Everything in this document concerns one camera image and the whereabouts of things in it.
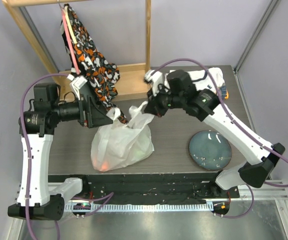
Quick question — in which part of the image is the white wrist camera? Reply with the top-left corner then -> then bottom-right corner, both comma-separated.
67,74 -> 87,100
144,69 -> 169,96

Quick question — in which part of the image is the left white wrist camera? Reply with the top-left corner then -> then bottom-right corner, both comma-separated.
67,74 -> 87,100

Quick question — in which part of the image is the orange black patterned garment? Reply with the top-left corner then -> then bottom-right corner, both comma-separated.
60,3 -> 120,113

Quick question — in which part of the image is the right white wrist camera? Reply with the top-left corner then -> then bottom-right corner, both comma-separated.
144,69 -> 169,96

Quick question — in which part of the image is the slotted cable duct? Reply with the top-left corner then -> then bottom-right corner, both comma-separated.
64,202 -> 213,213

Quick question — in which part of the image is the blue ceramic plate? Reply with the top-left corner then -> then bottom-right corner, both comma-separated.
188,130 -> 232,171

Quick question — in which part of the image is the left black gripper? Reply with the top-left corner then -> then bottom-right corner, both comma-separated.
52,94 -> 113,128

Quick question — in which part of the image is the white printed t-shirt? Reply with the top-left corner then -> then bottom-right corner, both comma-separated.
167,66 -> 230,101

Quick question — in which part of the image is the fake orange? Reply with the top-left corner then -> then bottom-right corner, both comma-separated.
93,160 -> 111,172

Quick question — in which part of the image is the pink clothes hanger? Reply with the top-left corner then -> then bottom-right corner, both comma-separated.
58,1 -> 80,75

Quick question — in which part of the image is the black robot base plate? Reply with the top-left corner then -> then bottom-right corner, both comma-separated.
48,172 -> 241,202

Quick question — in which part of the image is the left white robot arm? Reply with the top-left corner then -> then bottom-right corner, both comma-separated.
8,83 -> 112,221

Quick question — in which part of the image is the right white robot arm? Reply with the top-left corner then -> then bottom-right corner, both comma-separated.
144,69 -> 285,198

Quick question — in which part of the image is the white plastic bag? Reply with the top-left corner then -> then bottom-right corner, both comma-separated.
91,101 -> 154,171

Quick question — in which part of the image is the wooden clothes rack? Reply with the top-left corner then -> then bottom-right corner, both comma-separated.
2,0 -> 151,101

